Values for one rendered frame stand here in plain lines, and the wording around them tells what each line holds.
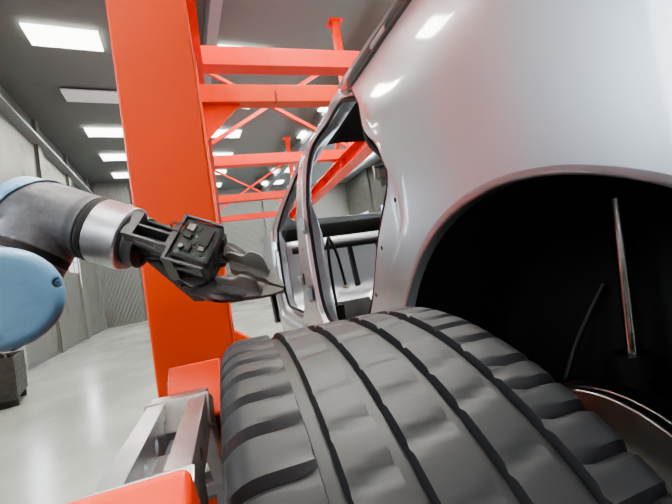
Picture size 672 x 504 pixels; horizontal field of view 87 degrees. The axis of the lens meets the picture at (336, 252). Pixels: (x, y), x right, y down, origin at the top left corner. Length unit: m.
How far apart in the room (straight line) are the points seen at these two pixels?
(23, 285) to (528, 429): 0.41
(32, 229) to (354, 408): 0.46
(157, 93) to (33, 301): 0.59
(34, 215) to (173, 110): 0.42
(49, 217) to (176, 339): 0.37
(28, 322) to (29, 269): 0.05
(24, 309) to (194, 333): 0.45
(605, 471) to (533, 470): 0.04
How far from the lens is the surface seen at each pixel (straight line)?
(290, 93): 3.18
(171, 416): 0.45
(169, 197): 0.84
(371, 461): 0.22
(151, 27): 0.99
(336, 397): 0.25
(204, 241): 0.48
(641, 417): 0.61
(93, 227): 0.54
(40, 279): 0.42
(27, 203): 0.59
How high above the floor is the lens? 1.24
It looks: 2 degrees up
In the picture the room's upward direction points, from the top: 9 degrees counter-clockwise
